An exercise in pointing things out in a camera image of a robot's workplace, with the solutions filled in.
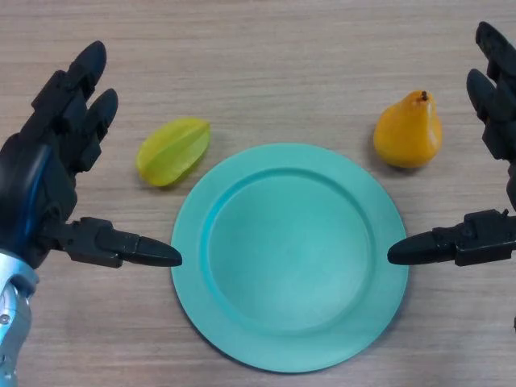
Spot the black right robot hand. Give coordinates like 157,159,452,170
386,20,516,267

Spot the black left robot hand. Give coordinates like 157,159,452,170
0,40,183,271

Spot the yellow starfruit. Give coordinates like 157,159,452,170
135,116,211,188

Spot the green round plate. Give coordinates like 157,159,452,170
170,143,408,374

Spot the orange yellow pear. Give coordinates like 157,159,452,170
372,89,443,169

